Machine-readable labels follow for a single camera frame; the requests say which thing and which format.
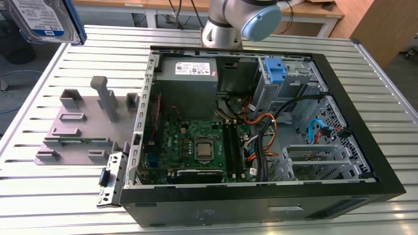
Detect light blue data wire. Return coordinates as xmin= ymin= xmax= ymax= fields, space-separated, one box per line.
xmin=306 ymin=117 xmax=346 ymax=145

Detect power wire black connector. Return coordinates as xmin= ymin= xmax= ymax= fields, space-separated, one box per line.
xmin=322 ymin=127 xmax=352 ymax=139

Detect hard disk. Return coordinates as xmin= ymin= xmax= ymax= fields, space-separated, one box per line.
xmin=4 ymin=0 xmax=88 ymax=45

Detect metal disk bay cage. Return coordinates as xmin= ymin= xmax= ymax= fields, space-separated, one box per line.
xmin=282 ymin=143 xmax=372 ymax=182

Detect grey power supply unit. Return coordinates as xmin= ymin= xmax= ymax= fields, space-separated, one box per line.
xmin=152 ymin=57 xmax=219 ymax=120

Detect green motherboard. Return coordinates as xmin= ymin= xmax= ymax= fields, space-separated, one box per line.
xmin=143 ymin=118 xmax=259 ymax=184

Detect silver CPU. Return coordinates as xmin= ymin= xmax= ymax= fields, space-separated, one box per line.
xmin=195 ymin=141 xmax=212 ymax=157

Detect CPU socket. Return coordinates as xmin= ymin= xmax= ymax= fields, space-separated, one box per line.
xmin=192 ymin=136 xmax=216 ymax=164

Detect metal drive cage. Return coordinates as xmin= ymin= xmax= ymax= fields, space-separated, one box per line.
xmin=252 ymin=56 xmax=328 ymax=120

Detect black graphics card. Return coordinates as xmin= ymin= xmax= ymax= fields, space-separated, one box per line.
xmin=176 ymin=168 xmax=224 ymax=183

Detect blue plastic drive latch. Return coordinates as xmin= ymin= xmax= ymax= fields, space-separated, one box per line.
xmin=264 ymin=58 xmax=287 ymax=84

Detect grey parts rack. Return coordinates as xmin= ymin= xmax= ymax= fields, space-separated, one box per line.
xmin=32 ymin=75 xmax=141 ymax=166

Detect black PC case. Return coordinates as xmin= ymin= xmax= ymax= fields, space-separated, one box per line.
xmin=119 ymin=45 xmax=407 ymax=227

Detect green RAM stick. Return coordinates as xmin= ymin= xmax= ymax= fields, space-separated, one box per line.
xmin=57 ymin=138 xmax=108 ymax=144

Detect black office chair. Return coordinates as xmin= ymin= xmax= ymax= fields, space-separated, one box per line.
xmin=0 ymin=9 xmax=37 ymax=65

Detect wooden cabinet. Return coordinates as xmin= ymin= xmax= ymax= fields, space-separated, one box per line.
xmin=350 ymin=0 xmax=418 ymax=70

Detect chair wheel base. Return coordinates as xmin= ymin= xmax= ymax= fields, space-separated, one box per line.
xmin=398 ymin=36 xmax=418 ymax=59

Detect yellow black power wires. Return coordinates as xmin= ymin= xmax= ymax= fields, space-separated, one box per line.
xmin=214 ymin=94 xmax=246 ymax=118

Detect orange red wire bundle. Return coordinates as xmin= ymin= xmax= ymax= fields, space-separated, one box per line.
xmin=242 ymin=113 xmax=279 ymax=163

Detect black cable bundle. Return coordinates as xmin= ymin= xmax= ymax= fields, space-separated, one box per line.
xmin=254 ymin=94 xmax=330 ymax=182

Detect metal bracket blue latch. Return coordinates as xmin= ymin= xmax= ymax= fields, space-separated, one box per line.
xmin=96 ymin=151 xmax=128 ymax=209

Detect wooden desk white frame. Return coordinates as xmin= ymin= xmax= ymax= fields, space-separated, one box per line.
xmin=155 ymin=0 xmax=346 ymax=38
xmin=73 ymin=0 xmax=157 ymax=28

